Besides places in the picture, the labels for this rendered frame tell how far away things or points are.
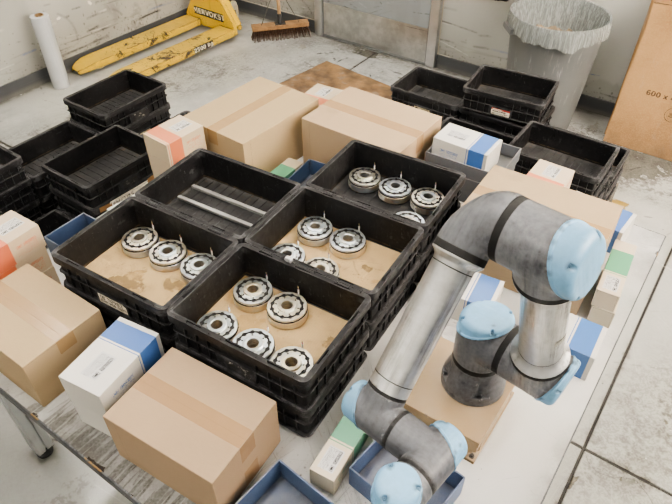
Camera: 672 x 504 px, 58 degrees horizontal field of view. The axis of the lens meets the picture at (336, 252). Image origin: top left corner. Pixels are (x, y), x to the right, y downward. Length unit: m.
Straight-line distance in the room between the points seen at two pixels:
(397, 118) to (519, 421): 1.14
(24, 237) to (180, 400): 0.70
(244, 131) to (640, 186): 2.38
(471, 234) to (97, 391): 0.88
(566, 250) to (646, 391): 1.81
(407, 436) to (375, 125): 1.34
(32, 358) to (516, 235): 1.13
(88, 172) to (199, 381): 1.60
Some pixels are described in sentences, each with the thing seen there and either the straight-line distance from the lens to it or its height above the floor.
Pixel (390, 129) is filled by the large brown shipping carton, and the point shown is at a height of 0.90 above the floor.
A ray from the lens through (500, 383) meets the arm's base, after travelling 1.49.
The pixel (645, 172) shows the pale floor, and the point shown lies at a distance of 3.94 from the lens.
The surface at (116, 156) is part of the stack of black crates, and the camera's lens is 2.93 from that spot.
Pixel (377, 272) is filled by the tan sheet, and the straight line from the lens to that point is 1.68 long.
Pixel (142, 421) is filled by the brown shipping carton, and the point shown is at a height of 0.86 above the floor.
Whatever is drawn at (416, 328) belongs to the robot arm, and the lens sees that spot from 1.04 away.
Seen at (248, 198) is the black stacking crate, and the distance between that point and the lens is 1.96.
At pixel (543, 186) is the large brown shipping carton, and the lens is 1.97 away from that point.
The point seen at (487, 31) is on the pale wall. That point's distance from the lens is 4.51.
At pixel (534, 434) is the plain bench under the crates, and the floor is 0.70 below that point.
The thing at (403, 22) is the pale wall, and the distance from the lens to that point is 4.76.
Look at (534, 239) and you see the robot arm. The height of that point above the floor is 1.39.
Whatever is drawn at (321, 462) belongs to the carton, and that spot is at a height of 0.76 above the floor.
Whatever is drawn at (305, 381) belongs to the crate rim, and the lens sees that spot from 1.32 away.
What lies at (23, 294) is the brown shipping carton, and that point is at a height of 0.86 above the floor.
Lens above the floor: 1.99
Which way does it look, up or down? 42 degrees down
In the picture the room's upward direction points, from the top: straight up
